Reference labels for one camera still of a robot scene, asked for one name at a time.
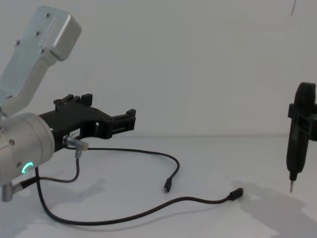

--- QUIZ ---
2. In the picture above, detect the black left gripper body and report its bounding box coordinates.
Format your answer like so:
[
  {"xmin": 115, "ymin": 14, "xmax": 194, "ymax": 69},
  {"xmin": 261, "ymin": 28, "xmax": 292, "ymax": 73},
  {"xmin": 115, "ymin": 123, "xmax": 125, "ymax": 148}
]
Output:
[{"xmin": 38, "ymin": 102, "xmax": 112, "ymax": 154}]

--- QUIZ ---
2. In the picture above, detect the black electric screwdriver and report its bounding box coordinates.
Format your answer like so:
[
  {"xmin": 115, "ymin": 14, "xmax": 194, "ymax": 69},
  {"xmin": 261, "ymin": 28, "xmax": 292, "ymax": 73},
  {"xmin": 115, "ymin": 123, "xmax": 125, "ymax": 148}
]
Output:
[{"xmin": 286, "ymin": 82, "xmax": 317, "ymax": 194}]

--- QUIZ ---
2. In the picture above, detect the white table cloth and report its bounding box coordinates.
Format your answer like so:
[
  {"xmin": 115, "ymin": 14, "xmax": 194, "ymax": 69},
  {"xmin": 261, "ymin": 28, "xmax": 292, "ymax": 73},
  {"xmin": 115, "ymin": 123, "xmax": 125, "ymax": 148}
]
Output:
[{"xmin": 0, "ymin": 135, "xmax": 317, "ymax": 238}]

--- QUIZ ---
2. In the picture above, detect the short black cable with plug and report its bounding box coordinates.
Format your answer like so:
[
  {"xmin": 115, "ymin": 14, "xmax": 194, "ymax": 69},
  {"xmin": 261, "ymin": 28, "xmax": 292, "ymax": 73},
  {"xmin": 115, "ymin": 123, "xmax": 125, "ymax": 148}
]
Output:
[{"xmin": 62, "ymin": 135, "xmax": 181, "ymax": 194}]

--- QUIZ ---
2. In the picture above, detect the thin grey wrist cable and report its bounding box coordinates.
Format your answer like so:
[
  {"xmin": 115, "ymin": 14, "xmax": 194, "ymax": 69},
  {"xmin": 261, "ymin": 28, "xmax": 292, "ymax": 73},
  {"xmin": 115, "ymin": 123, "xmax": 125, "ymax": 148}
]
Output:
[{"xmin": 37, "ymin": 151, "xmax": 83, "ymax": 183}]

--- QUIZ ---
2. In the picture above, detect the left robot arm with camera bracket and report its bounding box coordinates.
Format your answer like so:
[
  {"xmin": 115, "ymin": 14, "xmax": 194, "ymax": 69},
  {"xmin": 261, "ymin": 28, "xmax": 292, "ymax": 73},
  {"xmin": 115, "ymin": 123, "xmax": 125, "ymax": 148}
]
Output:
[{"xmin": 0, "ymin": 5, "xmax": 82, "ymax": 203}]

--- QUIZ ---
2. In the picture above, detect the long black cable with plug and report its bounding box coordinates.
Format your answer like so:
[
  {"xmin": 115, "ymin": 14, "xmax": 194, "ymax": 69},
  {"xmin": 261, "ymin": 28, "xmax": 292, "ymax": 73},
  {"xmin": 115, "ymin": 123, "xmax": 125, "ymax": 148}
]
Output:
[{"xmin": 35, "ymin": 167, "xmax": 245, "ymax": 226}]

